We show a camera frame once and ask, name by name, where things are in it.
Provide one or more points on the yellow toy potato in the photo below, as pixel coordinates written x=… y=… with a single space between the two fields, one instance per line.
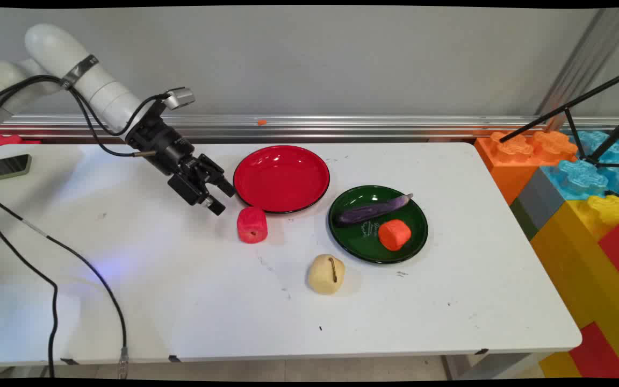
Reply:
x=323 y=277

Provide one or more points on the aluminium rail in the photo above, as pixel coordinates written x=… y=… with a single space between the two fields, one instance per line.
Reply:
x=342 y=129

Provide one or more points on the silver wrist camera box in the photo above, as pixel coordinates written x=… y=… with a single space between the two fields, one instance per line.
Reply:
x=180 y=98

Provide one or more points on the dark smartphone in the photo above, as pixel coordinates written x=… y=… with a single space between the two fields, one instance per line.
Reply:
x=6 y=167

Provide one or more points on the black tripod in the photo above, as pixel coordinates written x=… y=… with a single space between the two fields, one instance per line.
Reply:
x=575 y=129

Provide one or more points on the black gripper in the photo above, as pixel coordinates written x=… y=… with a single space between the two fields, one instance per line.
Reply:
x=162 y=142

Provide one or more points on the grey table leg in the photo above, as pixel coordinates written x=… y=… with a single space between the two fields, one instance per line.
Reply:
x=481 y=368

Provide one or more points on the red plate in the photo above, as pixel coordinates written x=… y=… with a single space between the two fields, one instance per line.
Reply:
x=281 y=178

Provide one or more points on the blue giant building block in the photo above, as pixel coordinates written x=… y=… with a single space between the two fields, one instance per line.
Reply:
x=583 y=177

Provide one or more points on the grey giant building block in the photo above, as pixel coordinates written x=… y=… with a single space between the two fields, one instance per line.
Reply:
x=535 y=207

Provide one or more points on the orange giant building block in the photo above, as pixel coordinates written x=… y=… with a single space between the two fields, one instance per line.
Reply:
x=508 y=161

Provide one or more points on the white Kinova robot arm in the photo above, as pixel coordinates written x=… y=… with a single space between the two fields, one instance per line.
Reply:
x=57 y=51

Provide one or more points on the aluminium post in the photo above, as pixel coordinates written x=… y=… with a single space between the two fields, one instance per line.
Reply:
x=583 y=59

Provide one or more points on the yellow giant building block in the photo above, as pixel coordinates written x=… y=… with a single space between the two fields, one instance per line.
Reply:
x=573 y=269

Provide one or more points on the red toy fruit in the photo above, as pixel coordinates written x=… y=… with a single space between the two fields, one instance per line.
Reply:
x=252 y=224

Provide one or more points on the purple toy eggplant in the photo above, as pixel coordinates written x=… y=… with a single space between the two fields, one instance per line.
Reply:
x=368 y=212

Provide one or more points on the orange toy fruit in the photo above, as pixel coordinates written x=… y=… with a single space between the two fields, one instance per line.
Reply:
x=394 y=235

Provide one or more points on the green plate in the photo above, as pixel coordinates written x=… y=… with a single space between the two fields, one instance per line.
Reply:
x=358 y=242

